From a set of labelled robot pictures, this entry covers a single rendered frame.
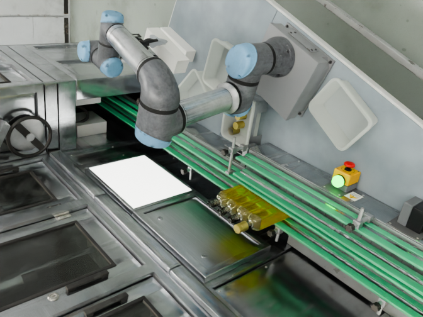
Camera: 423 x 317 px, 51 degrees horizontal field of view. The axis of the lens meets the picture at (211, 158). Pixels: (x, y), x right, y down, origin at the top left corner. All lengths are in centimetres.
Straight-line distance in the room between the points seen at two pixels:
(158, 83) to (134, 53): 16
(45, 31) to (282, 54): 384
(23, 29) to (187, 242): 379
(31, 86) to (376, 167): 153
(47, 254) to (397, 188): 126
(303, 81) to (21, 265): 119
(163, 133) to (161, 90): 13
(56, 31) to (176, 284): 405
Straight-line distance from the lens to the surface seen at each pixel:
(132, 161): 224
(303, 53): 165
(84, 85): 231
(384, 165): 165
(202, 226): 181
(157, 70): 128
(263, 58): 157
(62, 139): 236
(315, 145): 180
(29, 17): 511
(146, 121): 129
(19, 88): 219
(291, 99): 170
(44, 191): 209
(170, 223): 180
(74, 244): 176
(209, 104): 147
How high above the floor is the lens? 216
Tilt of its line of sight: 39 degrees down
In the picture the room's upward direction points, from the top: 105 degrees counter-clockwise
